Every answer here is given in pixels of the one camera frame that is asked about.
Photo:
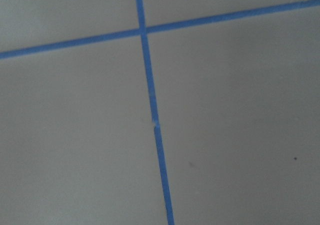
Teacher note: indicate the blue tape strip crosswise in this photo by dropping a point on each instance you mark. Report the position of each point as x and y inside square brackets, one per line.
[160, 28]

